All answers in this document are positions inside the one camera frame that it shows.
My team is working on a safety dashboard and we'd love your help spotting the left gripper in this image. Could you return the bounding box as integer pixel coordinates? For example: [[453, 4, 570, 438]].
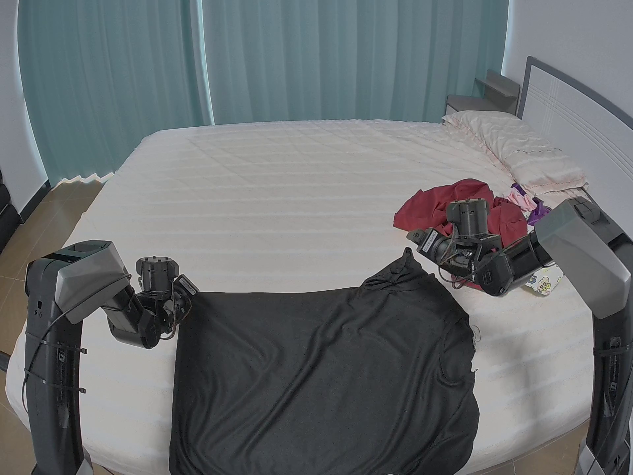
[[173, 274, 199, 301]]

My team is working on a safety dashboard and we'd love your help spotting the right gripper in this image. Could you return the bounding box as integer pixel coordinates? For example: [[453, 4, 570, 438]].
[[407, 227, 450, 265]]

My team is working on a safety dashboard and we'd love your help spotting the black T-shirt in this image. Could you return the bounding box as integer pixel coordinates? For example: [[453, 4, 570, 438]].
[[168, 247, 481, 475]]

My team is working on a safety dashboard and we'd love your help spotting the bed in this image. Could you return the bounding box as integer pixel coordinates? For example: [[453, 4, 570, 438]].
[[0, 56, 633, 475]]

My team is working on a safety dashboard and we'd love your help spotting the dark red garment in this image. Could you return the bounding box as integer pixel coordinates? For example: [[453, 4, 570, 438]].
[[394, 178, 529, 291]]

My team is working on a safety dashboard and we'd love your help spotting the pink garment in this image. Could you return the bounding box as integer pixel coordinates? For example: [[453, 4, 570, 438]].
[[504, 188, 532, 211]]

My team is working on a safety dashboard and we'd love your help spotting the purple satin garment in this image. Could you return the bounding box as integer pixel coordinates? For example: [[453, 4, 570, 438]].
[[512, 182, 552, 226]]

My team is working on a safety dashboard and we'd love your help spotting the white printed garment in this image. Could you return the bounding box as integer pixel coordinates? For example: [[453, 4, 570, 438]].
[[527, 260, 564, 297]]

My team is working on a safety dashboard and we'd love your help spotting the pale pink pillow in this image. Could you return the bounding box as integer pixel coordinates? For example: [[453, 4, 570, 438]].
[[440, 110, 589, 197]]

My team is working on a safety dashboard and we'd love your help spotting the grey bedside table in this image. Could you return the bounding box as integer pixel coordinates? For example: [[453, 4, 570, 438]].
[[446, 70, 521, 116]]

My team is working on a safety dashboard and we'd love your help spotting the blue-green curtain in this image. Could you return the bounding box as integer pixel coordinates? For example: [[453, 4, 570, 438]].
[[17, 0, 213, 187], [190, 0, 512, 127]]

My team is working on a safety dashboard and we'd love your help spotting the black cable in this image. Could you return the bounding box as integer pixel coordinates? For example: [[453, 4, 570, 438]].
[[437, 258, 478, 292]]

